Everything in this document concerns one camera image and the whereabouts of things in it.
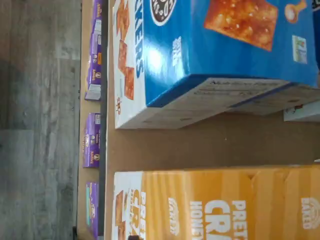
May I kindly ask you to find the yellow honey mustard cracker box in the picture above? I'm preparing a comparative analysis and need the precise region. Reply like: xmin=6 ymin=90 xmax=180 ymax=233
xmin=111 ymin=164 xmax=320 ymax=240

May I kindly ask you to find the brown particleboard shelf board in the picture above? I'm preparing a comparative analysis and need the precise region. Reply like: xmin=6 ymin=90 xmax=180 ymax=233
xmin=74 ymin=0 xmax=102 ymax=240
xmin=106 ymin=0 xmax=320 ymax=240

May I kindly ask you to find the black metal shelf rack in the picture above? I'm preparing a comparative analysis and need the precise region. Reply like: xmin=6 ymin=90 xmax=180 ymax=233
xmin=71 ymin=0 xmax=110 ymax=240

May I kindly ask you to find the purple Annie's snack box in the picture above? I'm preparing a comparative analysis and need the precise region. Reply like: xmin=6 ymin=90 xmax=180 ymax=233
xmin=84 ymin=32 xmax=103 ymax=101
xmin=82 ymin=112 xmax=101 ymax=169
xmin=91 ymin=0 xmax=103 ymax=35

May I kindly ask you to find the blue sea salt cracker box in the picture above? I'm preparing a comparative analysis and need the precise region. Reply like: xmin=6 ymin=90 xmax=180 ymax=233
xmin=283 ymin=0 xmax=320 ymax=123
xmin=112 ymin=0 xmax=320 ymax=130

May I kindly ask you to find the purple and teal Annie's box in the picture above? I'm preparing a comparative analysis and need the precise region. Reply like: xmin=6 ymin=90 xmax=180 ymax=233
xmin=85 ymin=181 xmax=100 ymax=233

